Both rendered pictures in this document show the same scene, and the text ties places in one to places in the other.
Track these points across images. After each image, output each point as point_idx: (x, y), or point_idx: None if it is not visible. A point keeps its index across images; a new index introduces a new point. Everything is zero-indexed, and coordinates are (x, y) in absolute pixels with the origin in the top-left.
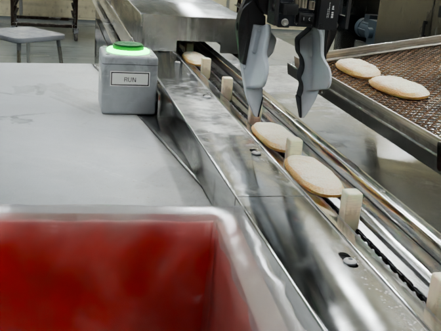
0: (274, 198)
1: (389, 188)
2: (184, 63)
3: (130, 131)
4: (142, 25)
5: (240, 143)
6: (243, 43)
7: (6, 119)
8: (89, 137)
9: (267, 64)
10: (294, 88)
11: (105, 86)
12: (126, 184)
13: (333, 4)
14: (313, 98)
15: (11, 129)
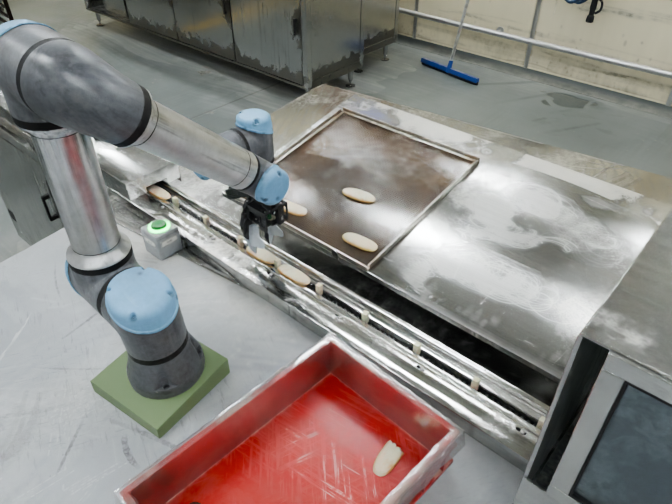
0: (299, 299)
1: (308, 256)
2: (166, 205)
3: (188, 268)
4: (127, 188)
5: (260, 270)
6: (245, 232)
7: None
8: (179, 282)
9: (262, 241)
10: (213, 187)
11: (160, 249)
12: (227, 305)
13: (282, 215)
14: (272, 236)
15: None
